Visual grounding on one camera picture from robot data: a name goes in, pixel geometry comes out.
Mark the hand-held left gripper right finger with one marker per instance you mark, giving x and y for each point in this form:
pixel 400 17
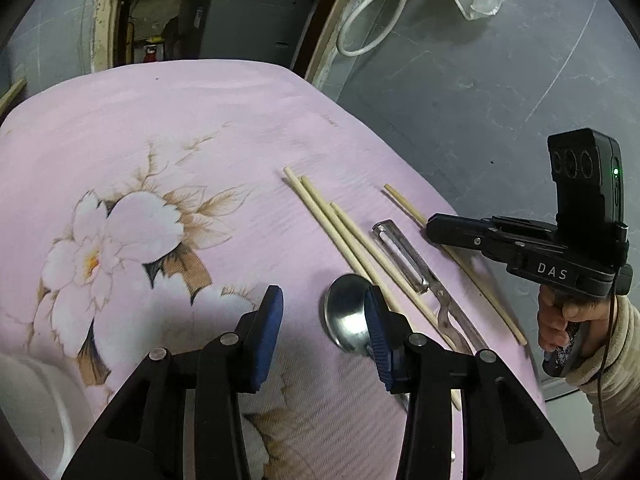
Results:
pixel 376 340

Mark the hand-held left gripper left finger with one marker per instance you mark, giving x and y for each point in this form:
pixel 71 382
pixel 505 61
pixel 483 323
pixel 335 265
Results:
pixel 267 340

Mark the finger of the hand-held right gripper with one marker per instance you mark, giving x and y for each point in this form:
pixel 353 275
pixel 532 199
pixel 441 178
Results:
pixel 525 229
pixel 465 235

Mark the shiny metal spoon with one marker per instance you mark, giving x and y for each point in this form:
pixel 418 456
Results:
pixel 345 310

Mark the metal peeler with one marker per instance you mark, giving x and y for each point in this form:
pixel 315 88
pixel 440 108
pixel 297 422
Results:
pixel 405 260

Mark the wooden chopstick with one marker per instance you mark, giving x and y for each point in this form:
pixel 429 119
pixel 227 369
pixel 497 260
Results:
pixel 487 301
pixel 326 211
pixel 360 247
pixel 12 93
pixel 320 216

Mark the white plastic utensil holder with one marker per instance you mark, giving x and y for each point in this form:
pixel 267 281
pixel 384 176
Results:
pixel 30 410

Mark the person's right forearm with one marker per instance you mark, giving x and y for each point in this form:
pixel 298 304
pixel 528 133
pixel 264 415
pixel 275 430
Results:
pixel 620 375

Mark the person's right hand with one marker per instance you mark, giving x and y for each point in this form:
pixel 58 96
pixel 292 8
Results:
pixel 550 315

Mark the pink floral tablecloth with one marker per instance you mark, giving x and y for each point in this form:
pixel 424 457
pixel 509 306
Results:
pixel 200 120

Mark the grey cabinet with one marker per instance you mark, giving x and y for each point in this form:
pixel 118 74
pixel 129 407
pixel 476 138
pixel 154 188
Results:
pixel 245 20

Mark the wooden door frame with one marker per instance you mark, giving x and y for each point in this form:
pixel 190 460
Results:
pixel 102 25

